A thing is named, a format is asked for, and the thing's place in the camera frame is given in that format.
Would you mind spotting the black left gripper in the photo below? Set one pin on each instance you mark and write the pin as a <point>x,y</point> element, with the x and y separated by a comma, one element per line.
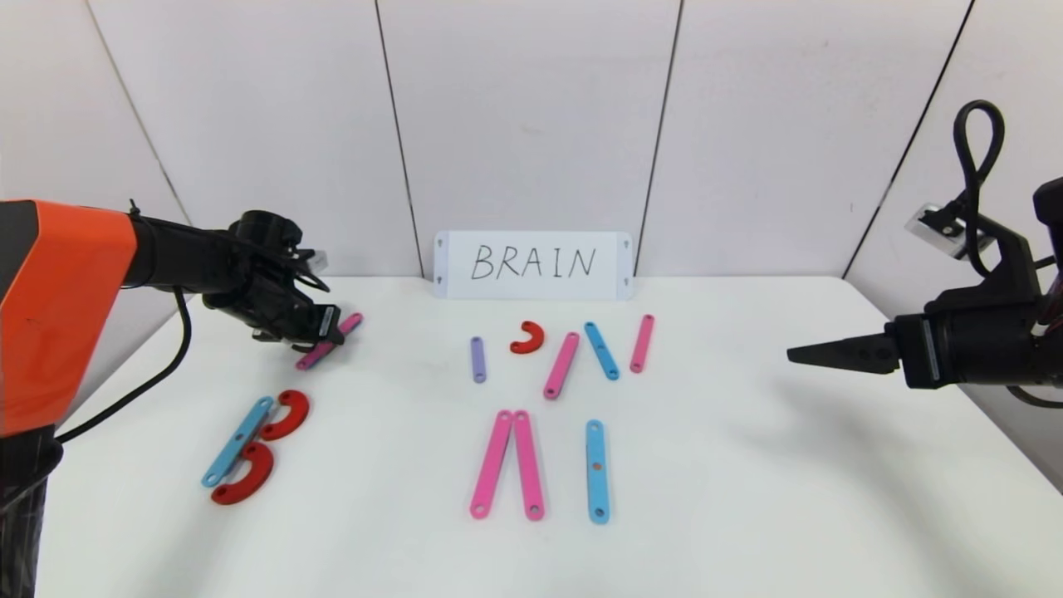
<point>325,324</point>

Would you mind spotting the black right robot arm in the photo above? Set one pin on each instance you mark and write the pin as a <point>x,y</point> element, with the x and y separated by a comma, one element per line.
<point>1053,224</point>

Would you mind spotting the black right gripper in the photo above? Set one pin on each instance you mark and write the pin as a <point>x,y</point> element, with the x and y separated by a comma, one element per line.
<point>924,350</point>

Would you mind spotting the short blue bar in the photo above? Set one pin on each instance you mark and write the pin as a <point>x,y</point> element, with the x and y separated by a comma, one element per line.
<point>595,338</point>

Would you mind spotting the large red curved piece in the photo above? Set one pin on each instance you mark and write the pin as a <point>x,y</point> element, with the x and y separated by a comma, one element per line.
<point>262,475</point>

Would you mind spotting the black right camera bracket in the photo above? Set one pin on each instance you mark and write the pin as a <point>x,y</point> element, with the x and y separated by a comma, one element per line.
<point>1013,257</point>

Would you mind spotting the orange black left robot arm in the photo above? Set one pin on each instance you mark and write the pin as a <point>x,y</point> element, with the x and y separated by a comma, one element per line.
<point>58,316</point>

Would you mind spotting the small red curved piece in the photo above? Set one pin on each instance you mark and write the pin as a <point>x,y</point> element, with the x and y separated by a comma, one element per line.
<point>536,339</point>

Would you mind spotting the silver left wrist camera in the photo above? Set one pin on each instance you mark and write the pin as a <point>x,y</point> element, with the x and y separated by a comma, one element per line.
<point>314,260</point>

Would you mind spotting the long light blue bar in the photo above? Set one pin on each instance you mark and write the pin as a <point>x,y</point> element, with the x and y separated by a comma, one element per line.
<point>249,426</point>
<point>597,490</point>

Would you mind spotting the medium red curved piece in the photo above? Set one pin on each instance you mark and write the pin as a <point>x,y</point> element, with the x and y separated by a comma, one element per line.
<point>299,409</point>

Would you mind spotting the white BRAIN sign card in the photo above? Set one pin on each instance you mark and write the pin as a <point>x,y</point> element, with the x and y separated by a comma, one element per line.
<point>531,291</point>

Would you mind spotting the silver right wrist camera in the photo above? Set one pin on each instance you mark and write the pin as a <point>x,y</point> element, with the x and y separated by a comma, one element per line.
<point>934,228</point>

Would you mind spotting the short pink bar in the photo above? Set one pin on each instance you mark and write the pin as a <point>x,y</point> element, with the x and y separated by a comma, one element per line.
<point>642,340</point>

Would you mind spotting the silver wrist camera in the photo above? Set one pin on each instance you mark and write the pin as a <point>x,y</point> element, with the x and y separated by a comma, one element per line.
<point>934,228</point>
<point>314,260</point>

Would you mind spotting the short purple bar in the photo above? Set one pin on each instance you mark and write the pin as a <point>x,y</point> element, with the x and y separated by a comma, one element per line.
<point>477,361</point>

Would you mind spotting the long pink bar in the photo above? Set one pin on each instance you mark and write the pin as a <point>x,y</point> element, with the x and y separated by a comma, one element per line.
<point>528,465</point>
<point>561,365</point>
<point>353,322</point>
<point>492,465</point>

